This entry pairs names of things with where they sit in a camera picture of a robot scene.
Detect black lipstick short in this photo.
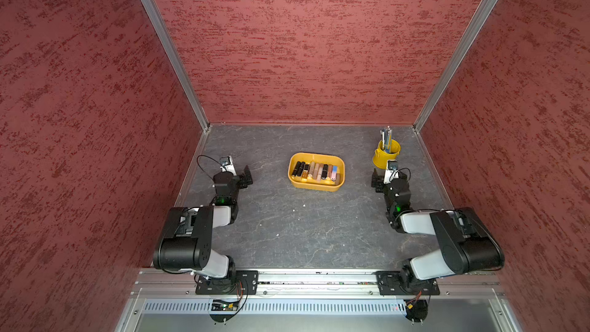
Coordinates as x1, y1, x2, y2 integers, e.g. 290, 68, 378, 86
297, 161, 306, 177

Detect aluminium corner post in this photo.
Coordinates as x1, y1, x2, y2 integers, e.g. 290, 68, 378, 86
140, 0, 210, 133
413, 0, 499, 134

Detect aluminium front rail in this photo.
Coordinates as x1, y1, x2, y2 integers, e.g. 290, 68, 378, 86
131, 268, 506, 300

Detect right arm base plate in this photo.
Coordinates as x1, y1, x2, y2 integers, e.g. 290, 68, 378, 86
375, 269, 440, 297

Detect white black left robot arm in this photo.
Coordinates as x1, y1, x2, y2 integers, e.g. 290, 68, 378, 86
152, 167, 253, 281

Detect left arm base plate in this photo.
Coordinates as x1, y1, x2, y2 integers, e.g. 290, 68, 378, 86
195, 270, 259, 297

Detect vented metal panel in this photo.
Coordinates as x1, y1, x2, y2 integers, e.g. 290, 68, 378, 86
141, 298, 407, 316

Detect gold lipstick tube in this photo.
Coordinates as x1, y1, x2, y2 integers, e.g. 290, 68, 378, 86
313, 163, 321, 181

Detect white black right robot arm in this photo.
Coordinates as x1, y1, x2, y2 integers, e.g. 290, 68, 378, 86
371, 171, 505, 284

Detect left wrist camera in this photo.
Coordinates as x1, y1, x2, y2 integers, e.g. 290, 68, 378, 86
219, 156, 238, 176

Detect aluminium corner post left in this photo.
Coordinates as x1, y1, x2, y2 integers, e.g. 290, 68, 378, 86
140, 0, 210, 133

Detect pens in cup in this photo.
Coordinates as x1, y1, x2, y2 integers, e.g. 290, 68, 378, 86
380, 126, 392, 154

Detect silver pink lipstick tube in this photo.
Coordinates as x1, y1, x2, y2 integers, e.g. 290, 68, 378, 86
307, 161, 316, 179

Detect yellow plastic storage tray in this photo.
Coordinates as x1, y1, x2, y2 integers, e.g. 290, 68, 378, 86
287, 152, 346, 192

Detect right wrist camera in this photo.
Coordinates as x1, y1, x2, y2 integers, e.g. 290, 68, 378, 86
383, 160, 399, 184

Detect black lipstick with gold band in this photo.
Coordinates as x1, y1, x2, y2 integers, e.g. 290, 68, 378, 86
291, 161, 301, 177

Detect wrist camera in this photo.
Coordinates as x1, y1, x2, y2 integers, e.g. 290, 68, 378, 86
383, 160, 399, 184
219, 156, 238, 176

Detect yellow pen cup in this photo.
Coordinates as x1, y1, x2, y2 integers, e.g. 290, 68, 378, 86
373, 140, 401, 170

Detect gold black square lipstick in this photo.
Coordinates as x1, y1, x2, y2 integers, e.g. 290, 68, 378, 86
301, 163, 311, 181

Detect aluminium corner post right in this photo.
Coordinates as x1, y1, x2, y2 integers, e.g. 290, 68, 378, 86
413, 0, 499, 134

